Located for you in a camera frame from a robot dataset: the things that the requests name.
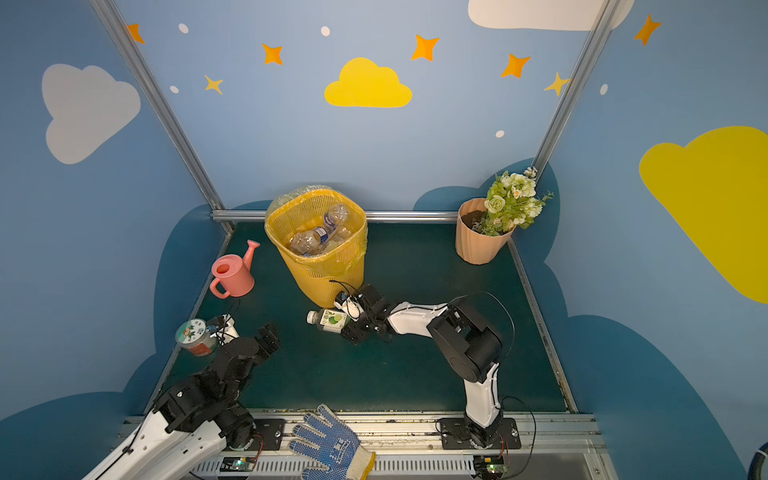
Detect lime label bottle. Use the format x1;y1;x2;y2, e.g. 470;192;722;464
306;309;350;334

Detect blue label water bottle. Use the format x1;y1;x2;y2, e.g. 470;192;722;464
318;203;352;244

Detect pepsi blue label bottle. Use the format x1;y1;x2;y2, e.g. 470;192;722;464
289;230;322;256

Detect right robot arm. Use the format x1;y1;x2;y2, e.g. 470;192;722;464
334;284;503;440

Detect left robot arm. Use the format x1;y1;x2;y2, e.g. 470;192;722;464
85;323;285;479

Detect clear yellow bin liner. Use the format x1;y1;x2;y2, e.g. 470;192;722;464
263;183;370;278

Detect yellow slatted waste bin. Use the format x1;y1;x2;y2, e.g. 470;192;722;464
265;189;369;310

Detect small round tin can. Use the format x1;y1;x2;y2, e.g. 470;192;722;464
175;318;218;357

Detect pink plastic watering can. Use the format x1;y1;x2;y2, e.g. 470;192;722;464
209;240;260;300

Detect left green circuit board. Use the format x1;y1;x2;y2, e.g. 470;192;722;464
220;457;257;473

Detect green circuit board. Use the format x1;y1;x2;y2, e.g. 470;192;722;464
472;455;508;480
220;457;257;473

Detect peach ribbed flower pot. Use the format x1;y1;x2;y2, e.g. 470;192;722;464
455;198;512;265

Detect blue dotted work glove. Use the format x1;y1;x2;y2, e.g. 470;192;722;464
289;404;376;480

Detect white green artificial flowers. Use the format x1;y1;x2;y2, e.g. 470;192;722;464
471;166;554;236

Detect right green circuit board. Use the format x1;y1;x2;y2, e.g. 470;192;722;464
472;455;508;480

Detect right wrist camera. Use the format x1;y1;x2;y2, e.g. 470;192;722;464
334;292;363;321

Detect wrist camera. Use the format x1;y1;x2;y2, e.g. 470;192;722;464
334;292;363;321
208;314;239;345

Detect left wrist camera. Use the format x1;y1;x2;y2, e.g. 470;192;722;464
208;314;239;345

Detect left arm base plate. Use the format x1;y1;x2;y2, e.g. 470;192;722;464
244;418;286;452

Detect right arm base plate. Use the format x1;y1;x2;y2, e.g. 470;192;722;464
436;416;522;450

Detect aluminium frame rail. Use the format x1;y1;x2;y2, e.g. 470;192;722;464
211;210;458;224

